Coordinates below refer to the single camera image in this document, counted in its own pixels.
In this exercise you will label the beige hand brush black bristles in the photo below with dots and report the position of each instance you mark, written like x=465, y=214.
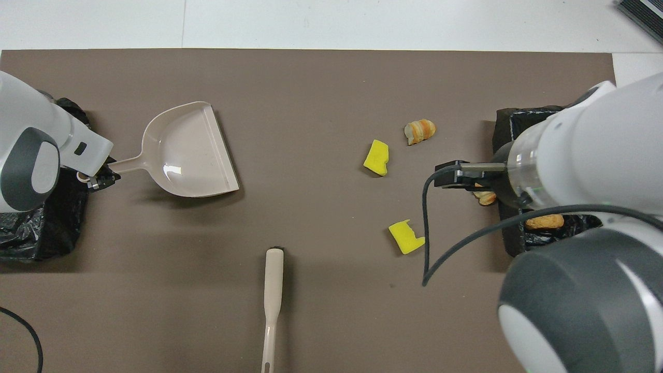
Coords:
x=273, y=280

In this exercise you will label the beige plastic dustpan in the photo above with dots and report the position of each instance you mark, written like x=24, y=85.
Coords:
x=191, y=155

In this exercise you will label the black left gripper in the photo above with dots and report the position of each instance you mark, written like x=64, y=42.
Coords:
x=103, y=180

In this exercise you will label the black ribbed panel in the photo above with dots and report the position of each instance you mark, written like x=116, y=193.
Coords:
x=642, y=13

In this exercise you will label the brown bread roll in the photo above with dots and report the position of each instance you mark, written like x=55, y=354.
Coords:
x=544, y=223

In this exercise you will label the black bag-lined bin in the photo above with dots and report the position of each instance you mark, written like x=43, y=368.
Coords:
x=52, y=233
x=513, y=241

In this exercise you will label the brown paper table mat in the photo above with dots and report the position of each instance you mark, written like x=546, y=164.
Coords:
x=311, y=93

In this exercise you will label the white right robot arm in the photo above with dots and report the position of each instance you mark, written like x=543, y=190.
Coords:
x=595, y=145

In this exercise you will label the yellow sponge block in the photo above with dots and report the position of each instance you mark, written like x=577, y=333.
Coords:
x=376, y=157

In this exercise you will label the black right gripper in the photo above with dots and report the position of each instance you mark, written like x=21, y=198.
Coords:
x=474, y=181

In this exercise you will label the notched yellow sponge piece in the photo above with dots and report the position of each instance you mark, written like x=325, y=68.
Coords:
x=405, y=238

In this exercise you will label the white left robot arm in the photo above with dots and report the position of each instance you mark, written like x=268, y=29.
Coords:
x=31, y=114

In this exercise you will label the striped croissant piece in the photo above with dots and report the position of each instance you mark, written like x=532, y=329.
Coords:
x=419, y=131
x=487, y=198

